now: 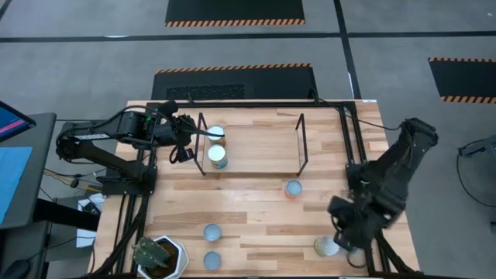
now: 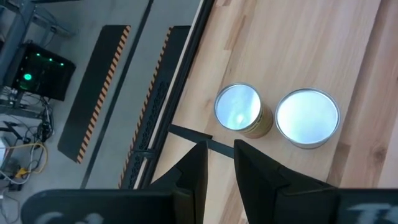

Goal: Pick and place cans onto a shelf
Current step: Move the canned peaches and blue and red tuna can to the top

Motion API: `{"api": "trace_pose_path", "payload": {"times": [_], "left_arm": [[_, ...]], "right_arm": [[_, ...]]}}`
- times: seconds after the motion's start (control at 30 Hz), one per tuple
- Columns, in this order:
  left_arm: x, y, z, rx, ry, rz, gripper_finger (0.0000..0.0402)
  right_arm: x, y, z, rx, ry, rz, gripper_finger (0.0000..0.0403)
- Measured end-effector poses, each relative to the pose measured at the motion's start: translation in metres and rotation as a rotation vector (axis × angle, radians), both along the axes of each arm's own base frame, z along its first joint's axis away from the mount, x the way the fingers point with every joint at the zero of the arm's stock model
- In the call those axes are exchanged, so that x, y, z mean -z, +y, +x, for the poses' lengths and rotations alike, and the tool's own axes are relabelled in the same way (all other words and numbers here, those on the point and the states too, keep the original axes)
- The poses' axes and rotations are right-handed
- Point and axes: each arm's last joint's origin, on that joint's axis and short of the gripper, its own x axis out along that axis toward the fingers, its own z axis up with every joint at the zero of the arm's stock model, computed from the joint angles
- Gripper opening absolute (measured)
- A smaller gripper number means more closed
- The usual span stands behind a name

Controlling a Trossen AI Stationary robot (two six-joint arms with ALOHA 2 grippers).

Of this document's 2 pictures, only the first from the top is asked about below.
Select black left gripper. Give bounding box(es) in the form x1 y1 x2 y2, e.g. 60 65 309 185
153 113 226 148

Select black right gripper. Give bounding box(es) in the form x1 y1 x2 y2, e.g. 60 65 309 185
327 195 379 255

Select green beans can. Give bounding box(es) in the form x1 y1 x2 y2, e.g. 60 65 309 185
206 124 227 147

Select pears can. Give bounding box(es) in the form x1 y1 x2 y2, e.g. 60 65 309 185
313 235 342 258

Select tomatoes can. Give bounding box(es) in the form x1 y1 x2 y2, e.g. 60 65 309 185
207 144 229 170

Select orange patterned can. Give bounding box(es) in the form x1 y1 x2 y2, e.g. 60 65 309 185
284 179 303 200

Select black mat with hazard stripes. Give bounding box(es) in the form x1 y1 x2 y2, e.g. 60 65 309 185
164 0 306 28
428 57 496 105
150 64 319 101

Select green can with blue lid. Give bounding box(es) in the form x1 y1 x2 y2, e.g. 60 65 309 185
203 223 223 243

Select white plant pot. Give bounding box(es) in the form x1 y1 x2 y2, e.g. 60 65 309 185
136 235 190 279

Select blue lidded can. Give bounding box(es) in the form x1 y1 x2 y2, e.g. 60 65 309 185
203 250 223 271

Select green cactus plant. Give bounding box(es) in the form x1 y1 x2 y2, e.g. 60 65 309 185
132 236 174 269

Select white papers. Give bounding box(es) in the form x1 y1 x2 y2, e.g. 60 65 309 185
76 193 106 249

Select grey desk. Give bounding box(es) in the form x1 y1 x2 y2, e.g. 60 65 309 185
0 112 100 233

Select grey stand base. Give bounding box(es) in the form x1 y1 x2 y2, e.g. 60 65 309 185
459 134 496 158

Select computer monitor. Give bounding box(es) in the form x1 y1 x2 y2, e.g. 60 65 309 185
0 99 37 143

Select blue sheet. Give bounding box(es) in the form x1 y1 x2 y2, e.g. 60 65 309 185
0 146 34 226

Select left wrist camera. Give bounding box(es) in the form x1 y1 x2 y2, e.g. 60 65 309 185
169 146 195 164

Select black table frame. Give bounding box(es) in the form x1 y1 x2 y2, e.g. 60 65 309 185
91 99 422 279

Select black metal shelf frame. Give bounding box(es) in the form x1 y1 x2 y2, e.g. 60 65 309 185
193 112 310 177

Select black cable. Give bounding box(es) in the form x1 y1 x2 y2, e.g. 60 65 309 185
455 153 496 209
308 88 402 132

